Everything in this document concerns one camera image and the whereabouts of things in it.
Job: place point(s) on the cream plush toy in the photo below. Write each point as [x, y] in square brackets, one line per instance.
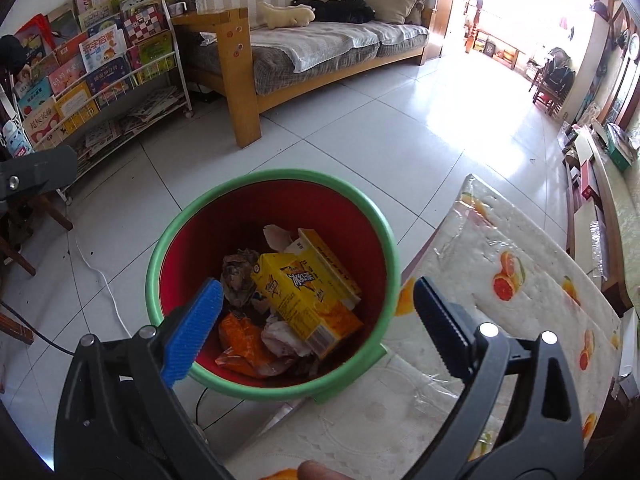
[282, 16]

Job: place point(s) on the red bin with green rim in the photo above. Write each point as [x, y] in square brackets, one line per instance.
[350, 220]

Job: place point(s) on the wooden staircase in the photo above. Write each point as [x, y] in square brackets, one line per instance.
[445, 20]

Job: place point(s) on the beige pillow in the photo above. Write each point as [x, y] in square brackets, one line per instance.
[387, 2]

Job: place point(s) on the green box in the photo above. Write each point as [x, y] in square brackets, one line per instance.
[620, 152]

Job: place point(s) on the patterned pillow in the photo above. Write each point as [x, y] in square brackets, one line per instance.
[422, 5]

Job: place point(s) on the wooden bench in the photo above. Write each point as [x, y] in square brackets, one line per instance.
[492, 40]

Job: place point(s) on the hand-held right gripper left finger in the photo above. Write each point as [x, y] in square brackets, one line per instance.
[197, 330]

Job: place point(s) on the fruit print tablecloth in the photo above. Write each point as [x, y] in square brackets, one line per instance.
[475, 240]

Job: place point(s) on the round wall clock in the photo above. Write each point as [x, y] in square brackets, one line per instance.
[634, 46]

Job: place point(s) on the dark hanging hat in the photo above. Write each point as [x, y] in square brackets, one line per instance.
[598, 8]

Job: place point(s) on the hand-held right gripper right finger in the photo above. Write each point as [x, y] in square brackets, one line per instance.
[440, 320]

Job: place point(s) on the person's right hand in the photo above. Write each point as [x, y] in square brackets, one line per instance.
[320, 472]

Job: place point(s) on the row of children's books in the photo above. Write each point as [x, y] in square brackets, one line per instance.
[100, 45]

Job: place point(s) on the long low television cabinet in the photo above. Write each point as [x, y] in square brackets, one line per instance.
[625, 210]

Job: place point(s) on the wooden sofa with striped cover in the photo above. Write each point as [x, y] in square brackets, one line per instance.
[310, 45]

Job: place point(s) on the brown wooden stool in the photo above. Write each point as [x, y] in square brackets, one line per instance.
[50, 210]

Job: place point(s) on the dark cloth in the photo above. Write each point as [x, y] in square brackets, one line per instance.
[12, 52]

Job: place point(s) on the black garment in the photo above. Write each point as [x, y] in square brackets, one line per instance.
[345, 10]

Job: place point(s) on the red box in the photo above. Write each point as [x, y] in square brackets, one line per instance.
[590, 187]

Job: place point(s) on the yellow drink carton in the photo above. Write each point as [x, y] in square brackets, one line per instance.
[300, 305]

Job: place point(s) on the yellow medicine box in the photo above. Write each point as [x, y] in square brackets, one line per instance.
[325, 255]

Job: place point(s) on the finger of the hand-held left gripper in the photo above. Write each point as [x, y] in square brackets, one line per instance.
[40, 170]

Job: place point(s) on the brown paper ball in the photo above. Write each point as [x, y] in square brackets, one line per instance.
[237, 275]

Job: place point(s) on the wooden chair with bags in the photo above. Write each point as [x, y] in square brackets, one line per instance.
[555, 75]

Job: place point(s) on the orange snack bag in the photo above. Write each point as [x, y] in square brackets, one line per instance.
[240, 342]

